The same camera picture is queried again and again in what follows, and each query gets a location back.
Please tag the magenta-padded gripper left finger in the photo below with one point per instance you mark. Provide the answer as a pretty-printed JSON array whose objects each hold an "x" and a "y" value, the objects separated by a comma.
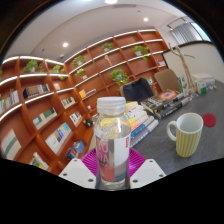
[{"x": 76, "y": 173}]

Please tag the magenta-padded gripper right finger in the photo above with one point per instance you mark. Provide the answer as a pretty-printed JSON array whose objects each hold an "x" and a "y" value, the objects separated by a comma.
[{"x": 148, "y": 173}]

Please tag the clear plastic water bottle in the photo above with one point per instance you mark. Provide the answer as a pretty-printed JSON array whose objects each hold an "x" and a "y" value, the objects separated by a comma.
[{"x": 111, "y": 146}]

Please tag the stack of colourful books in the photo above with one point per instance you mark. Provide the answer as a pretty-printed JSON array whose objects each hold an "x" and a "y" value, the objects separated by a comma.
[{"x": 141, "y": 123}]

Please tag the yellow striped white mug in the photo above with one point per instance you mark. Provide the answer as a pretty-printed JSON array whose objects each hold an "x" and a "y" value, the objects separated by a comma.
[{"x": 188, "y": 140}]

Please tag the orange wooden shelf unit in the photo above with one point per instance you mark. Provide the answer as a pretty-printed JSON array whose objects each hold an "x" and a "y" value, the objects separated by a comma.
[{"x": 50, "y": 100}]

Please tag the flat round red coaster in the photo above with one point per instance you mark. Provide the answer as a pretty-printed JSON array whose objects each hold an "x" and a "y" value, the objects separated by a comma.
[{"x": 209, "y": 120}]

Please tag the dark blue chair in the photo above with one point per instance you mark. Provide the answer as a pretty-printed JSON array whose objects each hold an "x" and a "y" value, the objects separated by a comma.
[{"x": 138, "y": 90}]

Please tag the tall green white carton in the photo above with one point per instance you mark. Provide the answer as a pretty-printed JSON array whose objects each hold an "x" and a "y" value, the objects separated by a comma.
[{"x": 183, "y": 86}]

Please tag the tan chair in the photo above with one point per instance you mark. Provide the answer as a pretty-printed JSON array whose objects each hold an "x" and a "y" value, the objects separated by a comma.
[{"x": 166, "y": 80}]

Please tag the small green white box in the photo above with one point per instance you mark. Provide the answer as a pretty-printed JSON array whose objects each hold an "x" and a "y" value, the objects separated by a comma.
[{"x": 201, "y": 87}]

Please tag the wooden artist mannequin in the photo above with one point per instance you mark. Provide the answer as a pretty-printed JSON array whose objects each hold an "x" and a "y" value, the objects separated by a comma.
[{"x": 186, "y": 71}]

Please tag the round ceiling lights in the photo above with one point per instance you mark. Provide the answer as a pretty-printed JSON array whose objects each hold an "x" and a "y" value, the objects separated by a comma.
[{"x": 65, "y": 44}]

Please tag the grey window curtain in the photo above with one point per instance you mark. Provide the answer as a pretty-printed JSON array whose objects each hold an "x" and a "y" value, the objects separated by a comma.
[{"x": 183, "y": 33}]

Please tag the window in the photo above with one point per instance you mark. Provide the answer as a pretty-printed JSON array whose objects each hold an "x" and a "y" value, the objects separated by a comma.
[{"x": 201, "y": 31}]

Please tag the black curtain rail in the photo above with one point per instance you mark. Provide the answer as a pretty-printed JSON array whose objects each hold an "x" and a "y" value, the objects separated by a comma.
[{"x": 178, "y": 21}]

